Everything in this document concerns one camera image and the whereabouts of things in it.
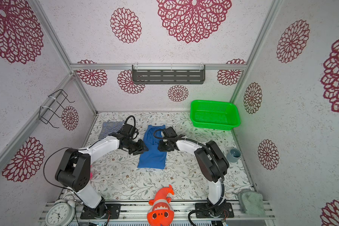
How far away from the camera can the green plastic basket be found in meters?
1.13

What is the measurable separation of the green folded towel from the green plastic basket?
474mm

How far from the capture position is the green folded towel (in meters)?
0.74
